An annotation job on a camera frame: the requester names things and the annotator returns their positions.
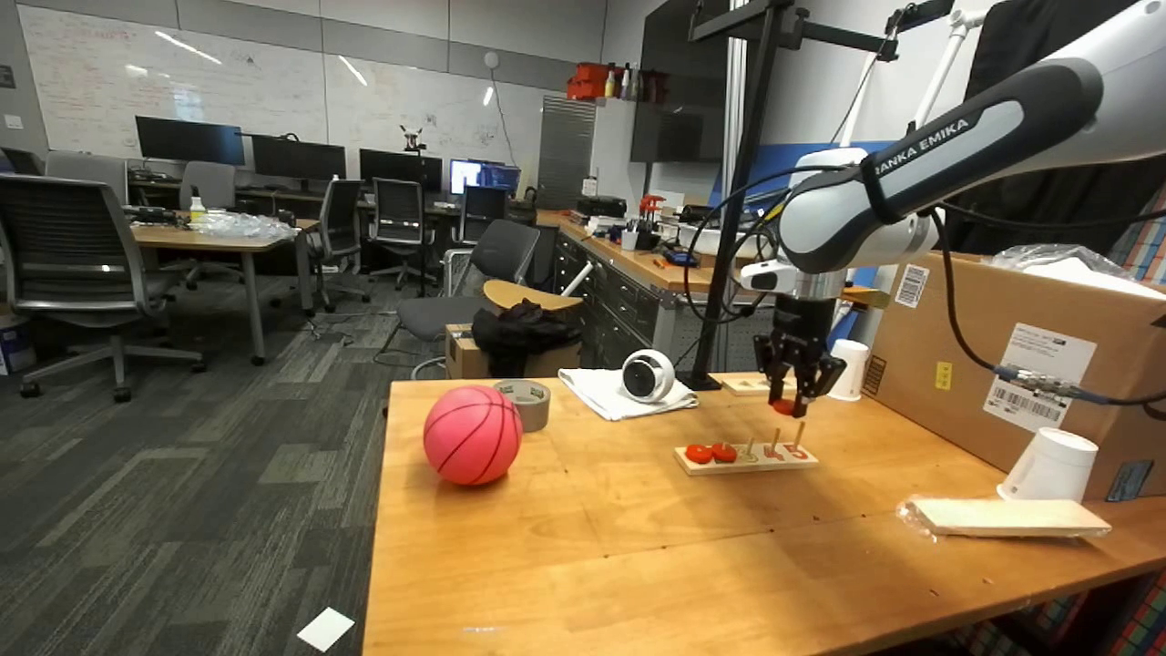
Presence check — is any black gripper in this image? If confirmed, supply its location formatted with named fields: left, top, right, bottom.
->
left=754, top=296, right=842, bottom=417

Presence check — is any wooden peg rack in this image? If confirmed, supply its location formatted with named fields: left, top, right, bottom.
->
left=674, top=440, right=818, bottom=473

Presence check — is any orange disc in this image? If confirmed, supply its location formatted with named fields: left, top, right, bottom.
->
left=684, top=445, right=712, bottom=464
left=712, top=445, right=737, bottom=464
left=773, top=401, right=805, bottom=418

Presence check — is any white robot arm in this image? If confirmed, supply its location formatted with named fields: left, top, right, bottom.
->
left=754, top=0, right=1166, bottom=418

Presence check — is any white paper cup far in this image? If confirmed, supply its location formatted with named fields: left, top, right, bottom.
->
left=831, top=338, right=870, bottom=401

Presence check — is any white paper cup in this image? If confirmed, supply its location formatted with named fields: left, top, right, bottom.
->
left=831, top=338, right=870, bottom=401
left=998, top=428, right=1096, bottom=503

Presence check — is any white round speaker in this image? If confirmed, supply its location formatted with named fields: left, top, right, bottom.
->
left=621, top=351, right=674, bottom=401

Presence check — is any cardboard box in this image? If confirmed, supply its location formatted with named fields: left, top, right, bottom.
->
left=866, top=255, right=1166, bottom=503

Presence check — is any white cloth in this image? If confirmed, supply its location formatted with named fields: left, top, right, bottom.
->
left=556, top=368, right=697, bottom=423

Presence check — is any white wooden block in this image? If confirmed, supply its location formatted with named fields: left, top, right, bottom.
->
left=905, top=498, right=1107, bottom=538

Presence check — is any grey tape roll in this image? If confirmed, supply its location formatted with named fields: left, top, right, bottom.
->
left=498, top=380, right=549, bottom=435

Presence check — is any white paper cup near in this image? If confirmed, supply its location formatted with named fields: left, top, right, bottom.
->
left=998, top=428, right=1096, bottom=503

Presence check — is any wooden stool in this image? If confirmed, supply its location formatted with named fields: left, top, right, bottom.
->
left=482, top=276, right=583, bottom=313

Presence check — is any wooden table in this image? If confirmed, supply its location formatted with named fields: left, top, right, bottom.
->
left=361, top=380, right=1166, bottom=656

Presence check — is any pink ball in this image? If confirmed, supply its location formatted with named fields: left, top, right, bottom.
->
left=422, top=385, right=526, bottom=490

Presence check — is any black office chair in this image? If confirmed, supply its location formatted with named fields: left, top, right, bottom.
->
left=0, top=175, right=209, bottom=401

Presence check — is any black camera stand pole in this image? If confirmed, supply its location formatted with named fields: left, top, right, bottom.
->
left=689, top=0, right=894, bottom=389

